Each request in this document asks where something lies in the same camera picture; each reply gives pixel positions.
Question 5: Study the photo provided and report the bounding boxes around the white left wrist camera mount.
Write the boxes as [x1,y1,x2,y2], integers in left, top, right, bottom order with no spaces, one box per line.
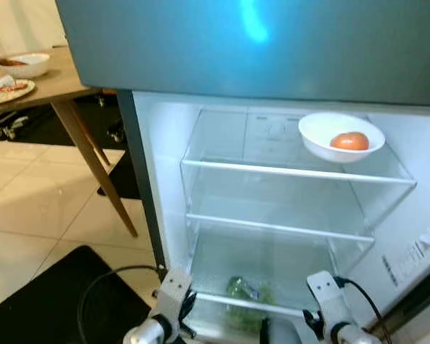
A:
[156,269,196,325]

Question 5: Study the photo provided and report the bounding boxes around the red tomato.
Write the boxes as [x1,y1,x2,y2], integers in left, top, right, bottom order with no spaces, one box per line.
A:
[330,132,371,152]

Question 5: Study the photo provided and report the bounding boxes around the clear crisper drawer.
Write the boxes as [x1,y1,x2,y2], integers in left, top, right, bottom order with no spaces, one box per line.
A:
[188,233,359,341]

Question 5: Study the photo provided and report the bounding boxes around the white bowl with sausage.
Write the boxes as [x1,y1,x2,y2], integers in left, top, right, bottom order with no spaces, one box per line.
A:
[0,52,51,80]

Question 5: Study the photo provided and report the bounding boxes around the floral patterned plate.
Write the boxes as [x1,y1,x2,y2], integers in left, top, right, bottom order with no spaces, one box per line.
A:
[0,79,37,107]

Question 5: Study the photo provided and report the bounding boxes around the white bowl with tomato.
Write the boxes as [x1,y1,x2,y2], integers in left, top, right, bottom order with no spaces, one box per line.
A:
[298,113,386,163]

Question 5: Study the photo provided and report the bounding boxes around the green vegetables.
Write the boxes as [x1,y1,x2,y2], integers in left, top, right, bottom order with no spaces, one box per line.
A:
[226,276,277,334]

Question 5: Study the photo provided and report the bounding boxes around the dark speckled doormat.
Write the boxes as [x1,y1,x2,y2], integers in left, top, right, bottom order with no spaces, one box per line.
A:
[0,246,158,344]

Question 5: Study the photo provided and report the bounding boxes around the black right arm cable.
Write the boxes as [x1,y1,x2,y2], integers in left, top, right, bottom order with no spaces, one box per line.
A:
[335,276,384,344]

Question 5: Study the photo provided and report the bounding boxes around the silver fridge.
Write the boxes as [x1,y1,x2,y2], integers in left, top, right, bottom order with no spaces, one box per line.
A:
[55,0,430,344]

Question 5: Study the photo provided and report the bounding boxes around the short silver fridge door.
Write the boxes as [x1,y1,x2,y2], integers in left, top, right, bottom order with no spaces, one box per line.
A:
[55,0,430,107]

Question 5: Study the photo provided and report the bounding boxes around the grey robot right leg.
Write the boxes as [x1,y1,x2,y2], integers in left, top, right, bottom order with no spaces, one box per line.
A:
[260,315,303,344]

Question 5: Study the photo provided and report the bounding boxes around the light wooden table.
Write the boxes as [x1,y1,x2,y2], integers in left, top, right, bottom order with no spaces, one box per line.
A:
[0,47,138,237]

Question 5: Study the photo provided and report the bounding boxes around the glass fridge shelf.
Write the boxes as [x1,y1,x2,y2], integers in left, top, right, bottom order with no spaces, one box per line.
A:
[181,107,418,186]
[185,183,377,243]

